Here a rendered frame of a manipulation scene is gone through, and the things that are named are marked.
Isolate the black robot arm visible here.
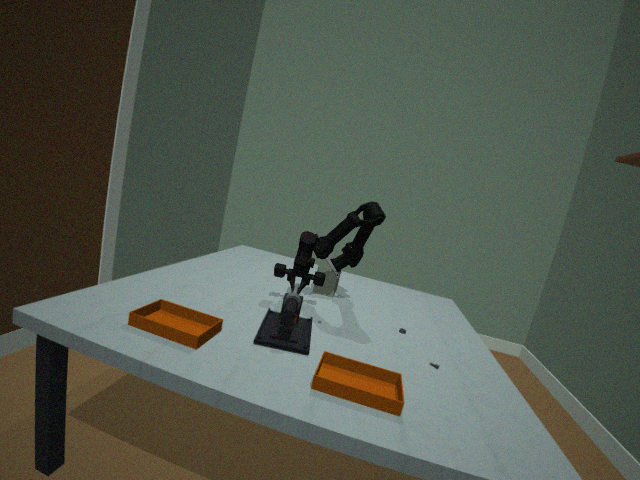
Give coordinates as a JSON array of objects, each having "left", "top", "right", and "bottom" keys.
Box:
[{"left": 293, "top": 201, "right": 386, "bottom": 273}]

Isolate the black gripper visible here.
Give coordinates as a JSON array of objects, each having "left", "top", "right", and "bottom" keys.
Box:
[{"left": 274, "top": 263, "right": 326, "bottom": 295}]

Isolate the orange shallow tray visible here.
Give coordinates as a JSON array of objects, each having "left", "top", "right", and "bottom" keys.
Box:
[
  {"left": 128, "top": 299, "right": 223, "bottom": 350},
  {"left": 311, "top": 351, "right": 405, "bottom": 417}
]

